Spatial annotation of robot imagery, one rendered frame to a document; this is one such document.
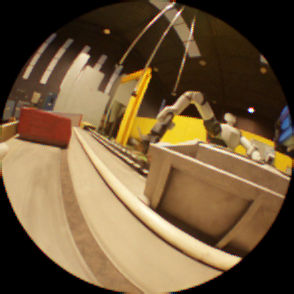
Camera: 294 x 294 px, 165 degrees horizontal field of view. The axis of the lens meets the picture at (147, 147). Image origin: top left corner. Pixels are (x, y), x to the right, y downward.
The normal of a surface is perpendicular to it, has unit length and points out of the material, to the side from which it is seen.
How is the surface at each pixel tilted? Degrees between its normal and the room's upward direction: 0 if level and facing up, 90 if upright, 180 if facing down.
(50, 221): 0
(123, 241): 0
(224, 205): 100
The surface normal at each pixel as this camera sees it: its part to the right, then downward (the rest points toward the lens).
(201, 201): -0.69, 0.00
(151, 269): 0.32, -0.95
